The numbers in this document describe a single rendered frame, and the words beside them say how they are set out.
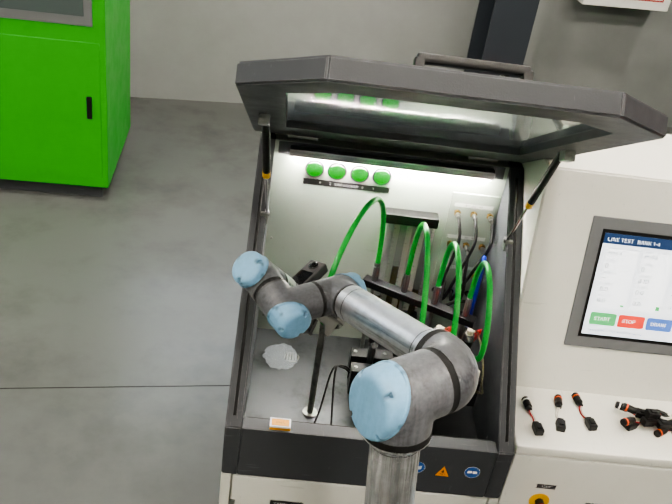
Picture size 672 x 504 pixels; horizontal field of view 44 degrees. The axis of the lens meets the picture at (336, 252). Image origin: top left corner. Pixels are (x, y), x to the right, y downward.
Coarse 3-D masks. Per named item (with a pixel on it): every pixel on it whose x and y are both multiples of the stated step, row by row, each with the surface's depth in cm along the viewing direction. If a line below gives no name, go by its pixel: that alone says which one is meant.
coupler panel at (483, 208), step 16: (464, 208) 226; (480, 208) 226; (496, 208) 226; (448, 224) 229; (464, 224) 229; (480, 224) 229; (448, 240) 232; (464, 240) 232; (480, 240) 232; (464, 256) 235; (480, 256) 235; (448, 272) 238
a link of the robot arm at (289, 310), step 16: (272, 288) 165; (288, 288) 165; (304, 288) 166; (272, 304) 163; (288, 304) 162; (304, 304) 164; (320, 304) 166; (272, 320) 162; (288, 320) 160; (304, 320) 162; (288, 336) 163
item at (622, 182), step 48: (528, 192) 214; (576, 192) 202; (624, 192) 202; (528, 240) 210; (576, 240) 206; (528, 288) 210; (576, 288) 210; (528, 336) 214; (528, 384) 219; (576, 384) 219; (624, 384) 219; (528, 480) 206; (576, 480) 206; (624, 480) 206
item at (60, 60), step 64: (0, 0) 395; (64, 0) 397; (128, 0) 472; (0, 64) 413; (64, 64) 414; (128, 64) 491; (0, 128) 431; (64, 128) 433; (128, 128) 512; (64, 192) 458
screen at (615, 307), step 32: (608, 224) 204; (640, 224) 205; (608, 256) 207; (640, 256) 207; (608, 288) 210; (640, 288) 210; (576, 320) 213; (608, 320) 213; (640, 320) 213; (640, 352) 216
